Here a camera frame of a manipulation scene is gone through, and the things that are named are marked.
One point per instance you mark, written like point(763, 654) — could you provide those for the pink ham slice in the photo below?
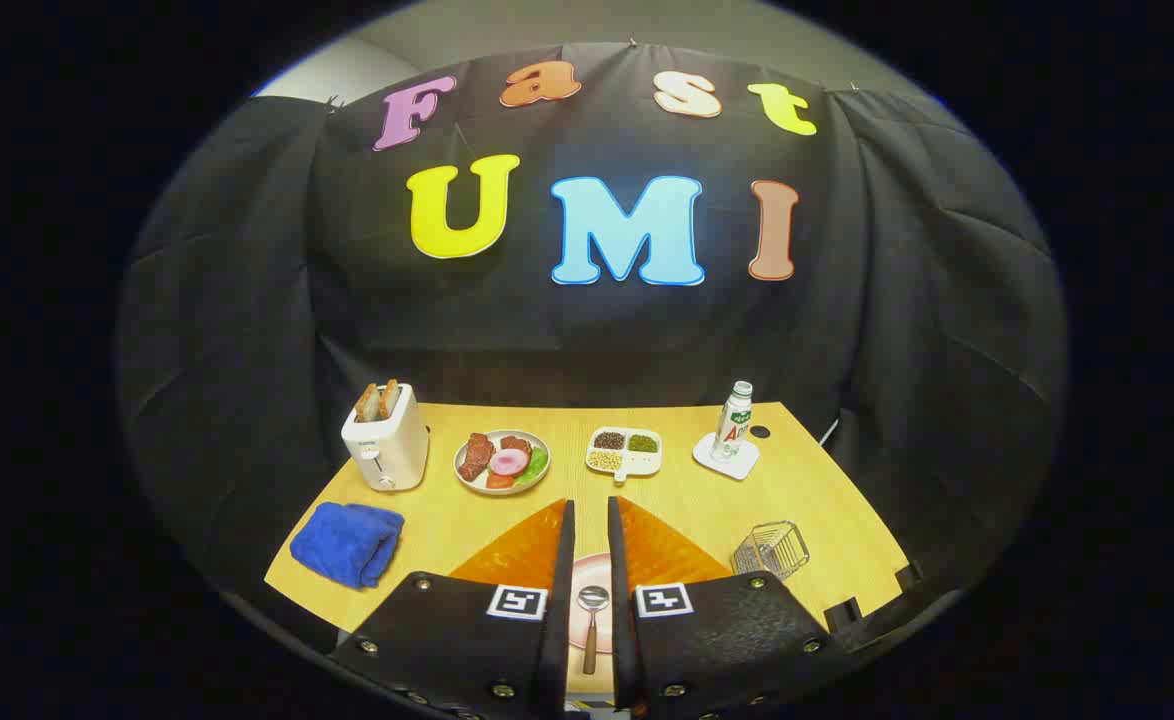
point(508, 462)

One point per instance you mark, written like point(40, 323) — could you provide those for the pink round plate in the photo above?
point(604, 640)

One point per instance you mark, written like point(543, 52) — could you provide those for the orange carrot slice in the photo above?
point(499, 481)

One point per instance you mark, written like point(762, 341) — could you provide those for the pile of dark beans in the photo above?
point(609, 440)

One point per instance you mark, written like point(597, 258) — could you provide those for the large brown meat piece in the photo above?
point(474, 458)

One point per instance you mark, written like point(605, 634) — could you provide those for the grey food plate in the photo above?
point(537, 485)

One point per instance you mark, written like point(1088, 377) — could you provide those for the white toaster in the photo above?
point(387, 450)

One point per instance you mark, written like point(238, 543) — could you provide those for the white green-label bottle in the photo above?
point(733, 420)

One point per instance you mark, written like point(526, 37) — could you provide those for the white divided dish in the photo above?
point(642, 465)

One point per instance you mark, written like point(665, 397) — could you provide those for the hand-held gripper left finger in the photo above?
point(563, 560)

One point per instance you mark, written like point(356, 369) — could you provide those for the blue folded towel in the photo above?
point(347, 545)

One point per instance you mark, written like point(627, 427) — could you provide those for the pile of green beans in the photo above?
point(643, 443)

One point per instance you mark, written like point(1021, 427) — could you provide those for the green lettuce leaf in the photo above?
point(537, 464)

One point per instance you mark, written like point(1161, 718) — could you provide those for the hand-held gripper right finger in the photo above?
point(619, 560)

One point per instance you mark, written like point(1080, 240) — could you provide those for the black backdrop cloth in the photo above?
point(247, 300)

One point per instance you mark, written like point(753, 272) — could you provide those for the white square coaster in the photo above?
point(737, 468)

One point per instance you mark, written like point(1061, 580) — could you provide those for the toast slice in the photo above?
point(389, 397)
point(366, 403)

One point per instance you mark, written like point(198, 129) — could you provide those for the pile of yellow beans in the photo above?
point(604, 460)

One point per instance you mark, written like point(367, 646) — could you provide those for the black table clamp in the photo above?
point(842, 612)
point(907, 576)

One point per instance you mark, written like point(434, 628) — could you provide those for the small brown meat piece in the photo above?
point(517, 444)

